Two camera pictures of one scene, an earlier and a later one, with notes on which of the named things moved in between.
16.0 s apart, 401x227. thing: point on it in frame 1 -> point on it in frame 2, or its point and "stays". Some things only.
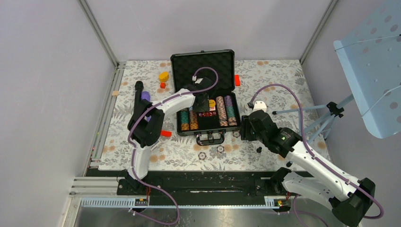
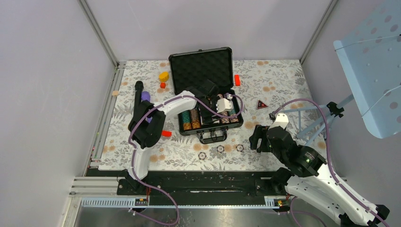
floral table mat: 279,88 stays
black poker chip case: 224,112 stays
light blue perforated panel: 370,56 stays
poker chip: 236,133 -> 239,147
